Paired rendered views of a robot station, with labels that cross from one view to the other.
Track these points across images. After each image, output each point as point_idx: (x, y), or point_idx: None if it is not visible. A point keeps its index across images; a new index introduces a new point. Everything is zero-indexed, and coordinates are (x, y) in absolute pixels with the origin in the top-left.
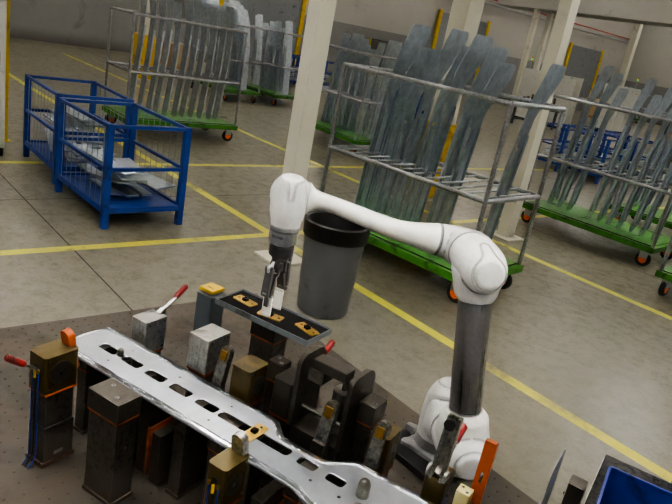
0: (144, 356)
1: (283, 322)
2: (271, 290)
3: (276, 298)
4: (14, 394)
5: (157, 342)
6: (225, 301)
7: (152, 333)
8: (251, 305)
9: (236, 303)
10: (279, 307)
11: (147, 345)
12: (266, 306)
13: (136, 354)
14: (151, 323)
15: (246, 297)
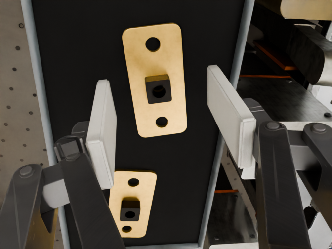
0: (299, 181)
1: (166, 4)
2: (291, 154)
3: (112, 133)
4: (252, 218)
5: (217, 204)
6: (186, 228)
7: (237, 221)
8: (147, 175)
9: (171, 206)
10: (108, 89)
11: (239, 204)
12: (253, 102)
13: (300, 191)
14: (250, 239)
15: (125, 215)
